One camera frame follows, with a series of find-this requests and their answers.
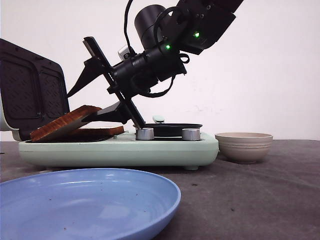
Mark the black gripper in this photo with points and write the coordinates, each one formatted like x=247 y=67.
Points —
x=127 y=79

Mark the toast bread slice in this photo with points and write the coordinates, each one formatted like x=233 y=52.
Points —
x=63 y=125
x=100 y=130

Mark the mint green hinged lid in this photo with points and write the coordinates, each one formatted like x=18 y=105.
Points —
x=32 y=89

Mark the beige ribbed bowl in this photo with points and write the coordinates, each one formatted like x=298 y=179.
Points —
x=244 y=147

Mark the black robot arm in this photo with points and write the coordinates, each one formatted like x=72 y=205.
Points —
x=168 y=36

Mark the mint green breakfast maker base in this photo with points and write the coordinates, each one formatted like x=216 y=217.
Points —
x=123 y=150

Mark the silver left control knob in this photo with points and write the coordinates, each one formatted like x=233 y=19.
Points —
x=144 y=134

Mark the silver control knob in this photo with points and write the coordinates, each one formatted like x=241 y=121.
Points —
x=144 y=134
x=191 y=134

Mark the black round frying pan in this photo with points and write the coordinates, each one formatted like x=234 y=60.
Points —
x=161 y=128

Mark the silver right control knob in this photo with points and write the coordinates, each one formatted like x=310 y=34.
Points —
x=191 y=134

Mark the blue round plate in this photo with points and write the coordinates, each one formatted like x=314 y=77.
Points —
x=87 y=204

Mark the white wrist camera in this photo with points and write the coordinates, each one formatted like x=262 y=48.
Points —
x=124 y=53

